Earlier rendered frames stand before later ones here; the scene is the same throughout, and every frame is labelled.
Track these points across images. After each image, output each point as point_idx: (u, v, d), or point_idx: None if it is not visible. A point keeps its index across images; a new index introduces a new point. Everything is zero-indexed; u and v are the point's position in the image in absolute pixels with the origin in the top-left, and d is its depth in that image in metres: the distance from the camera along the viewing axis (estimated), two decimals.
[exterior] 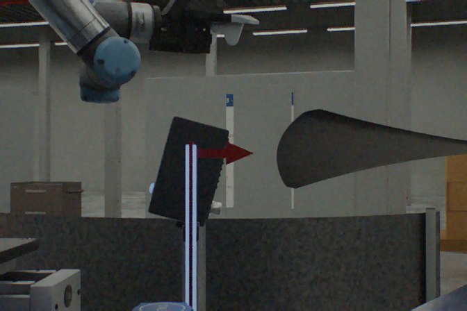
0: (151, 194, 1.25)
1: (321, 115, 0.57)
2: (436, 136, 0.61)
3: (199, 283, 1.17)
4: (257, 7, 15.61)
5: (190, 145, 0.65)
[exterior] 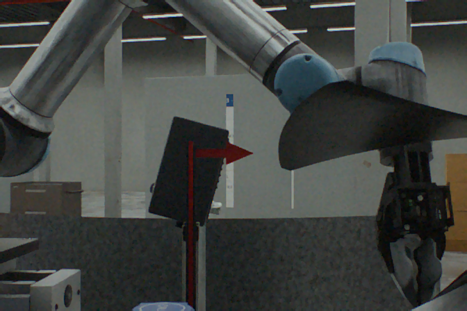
0: (151, 194, 1.25)
1: None
2: (455, 286, 0.75)
3: (199, 283, 1.17)
4: None
5: (190, 145, 0.65)
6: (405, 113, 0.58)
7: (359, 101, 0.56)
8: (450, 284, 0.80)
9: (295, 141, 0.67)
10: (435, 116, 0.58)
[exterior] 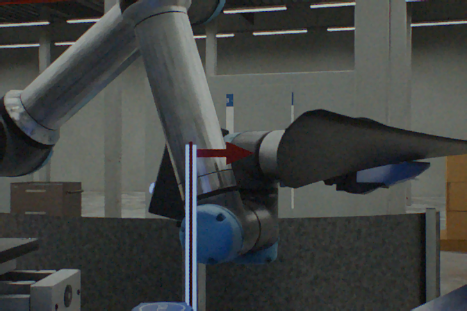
0: (151, 194, 1.25)
1: None
2: None
3: (199, 283, 1.17)
4: (257, 7, 15.61)
5: (190, 145, 0.65)
6: (386, 136, 0.61)
7: (338, 127, 0.60)
8: None
9: (292, 162, 0.71)
10: (415, 139, 0.61)
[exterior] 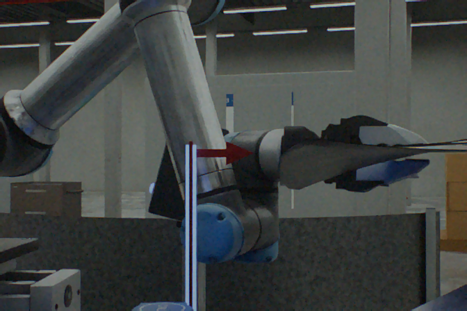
0: (151, 194, 1.25)
1: None
2: None
3: (199, 283, 1.17)
4: (257, 7, 15.61)
5: (190, 145, 0.65)
6: None
7: None
8: None
9: None
10: None
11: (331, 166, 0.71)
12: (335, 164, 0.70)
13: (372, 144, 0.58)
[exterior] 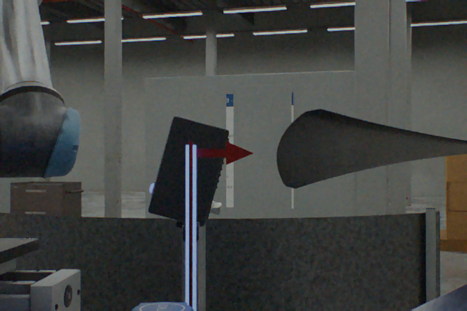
0: (151, 194, 1.25)
1: None
2: None
3: (199, 283, 1.17)
4: (257, 7, 15.61)
5: (190, 145, 0.65)
6: None
7: None
8: None
9: None
10: None
11: (329, 159, 0.71)
12: (334, 156, 0.70)
13: (374, 122, 0.58)
